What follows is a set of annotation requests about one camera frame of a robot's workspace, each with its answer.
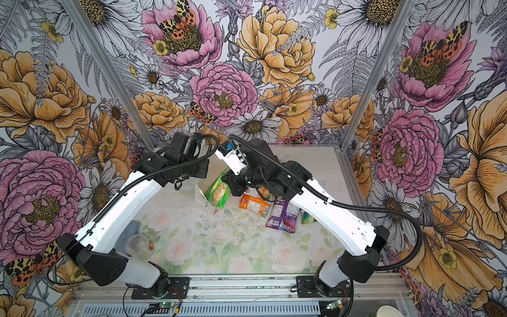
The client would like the white paper gift bag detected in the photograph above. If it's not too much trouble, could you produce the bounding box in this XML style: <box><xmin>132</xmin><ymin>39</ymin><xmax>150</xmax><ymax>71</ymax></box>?
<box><xmin>195</xmin><ymin>157</ymin><xmax>229</xmax><ymax>214</ymax></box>

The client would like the green Lays chips bag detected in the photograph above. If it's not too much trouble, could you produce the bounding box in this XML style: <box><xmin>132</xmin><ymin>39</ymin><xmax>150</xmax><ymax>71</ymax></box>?
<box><xmin>204</xmin><ymin>169</ymin><xmax>231</xmax><ymax>209</ymax></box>

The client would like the purple snack bag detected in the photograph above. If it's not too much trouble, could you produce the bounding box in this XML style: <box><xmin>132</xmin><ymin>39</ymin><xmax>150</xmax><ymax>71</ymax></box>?
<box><xmin>265</xmin><ymin>199</ymin><xmax>300</xmax><ymax>234</ymax></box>

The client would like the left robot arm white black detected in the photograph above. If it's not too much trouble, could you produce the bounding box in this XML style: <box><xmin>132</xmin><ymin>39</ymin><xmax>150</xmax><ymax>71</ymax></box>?
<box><xmin>57</xmin><ymin>133</ymin><xmax>220</xmax><ymax>297</ymax></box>

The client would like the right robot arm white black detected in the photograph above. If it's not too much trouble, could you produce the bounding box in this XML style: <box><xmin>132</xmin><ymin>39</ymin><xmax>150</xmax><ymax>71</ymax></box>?
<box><xmin>216</xmin><ymin>136</ymin><xmax>389</xmax><ymax>296</ymax></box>

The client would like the orange white snack bag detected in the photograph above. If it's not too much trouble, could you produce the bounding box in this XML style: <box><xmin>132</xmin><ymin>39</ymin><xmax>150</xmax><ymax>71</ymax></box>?
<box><xmin>239</xmin><ymin>187</ymin><xmax>274</xmax><ymax>218</ymax></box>

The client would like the green rainbow candy bag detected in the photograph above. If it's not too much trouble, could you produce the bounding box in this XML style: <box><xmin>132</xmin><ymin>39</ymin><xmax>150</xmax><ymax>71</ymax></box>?
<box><xmin>301</xmin><ymin>211</ymin><xmax>317</xmax><ymax>225</ymax></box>

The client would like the clear plastic cup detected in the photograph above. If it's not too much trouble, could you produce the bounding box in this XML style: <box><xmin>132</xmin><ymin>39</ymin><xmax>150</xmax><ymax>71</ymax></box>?
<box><xmin>125</xmin><ymin>233</ymin><xmax>154</xmax><ymax>260</ymax></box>

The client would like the green circuit board right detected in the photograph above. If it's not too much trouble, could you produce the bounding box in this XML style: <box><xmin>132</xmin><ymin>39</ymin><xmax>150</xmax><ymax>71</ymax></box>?
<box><xmin>326</xmin><ymin>299</ymin><xmax>343</xmax><ymax>310</ymax></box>

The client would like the white round bowl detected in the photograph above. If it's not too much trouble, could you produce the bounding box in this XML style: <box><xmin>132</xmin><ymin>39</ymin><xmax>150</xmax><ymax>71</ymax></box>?
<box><xmin>375</xmin><ymin>305</ymin><xmax>404</xmax><ymax>317</ymax></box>

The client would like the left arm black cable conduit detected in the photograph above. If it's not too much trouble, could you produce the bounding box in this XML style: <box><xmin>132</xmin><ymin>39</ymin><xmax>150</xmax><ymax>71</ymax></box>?
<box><xmin>45</xmin><ymin>133</ymin><xmax>220</xmax><ymax>286</ymax></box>

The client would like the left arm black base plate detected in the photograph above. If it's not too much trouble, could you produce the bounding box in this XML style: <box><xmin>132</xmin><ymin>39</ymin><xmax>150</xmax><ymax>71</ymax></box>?
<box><xmin>131</xmin><ymin>277</ymin><xmax>191</xmax><ymax>300</ymax></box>

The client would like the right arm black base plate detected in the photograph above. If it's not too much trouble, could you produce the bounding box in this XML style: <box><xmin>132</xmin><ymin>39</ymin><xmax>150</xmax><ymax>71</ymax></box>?
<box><xmin>290</xmin><ymin>276</ymin><xmax>351</xmax><ymax>299</ymax></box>

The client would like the white ventilated cable duct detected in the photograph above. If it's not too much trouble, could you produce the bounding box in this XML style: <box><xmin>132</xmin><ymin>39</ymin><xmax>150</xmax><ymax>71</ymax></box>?
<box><xmin>75</xmin><ymin>301</ymin><xmax>321</xmax><ymax>316</ymax></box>

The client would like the aluminium frame rail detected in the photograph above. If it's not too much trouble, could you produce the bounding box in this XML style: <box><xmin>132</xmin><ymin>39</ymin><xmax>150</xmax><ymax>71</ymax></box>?
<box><xmin>71</xmin><ymin>273</ymin><xmax>409</xmax><ymax>304</ymax></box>

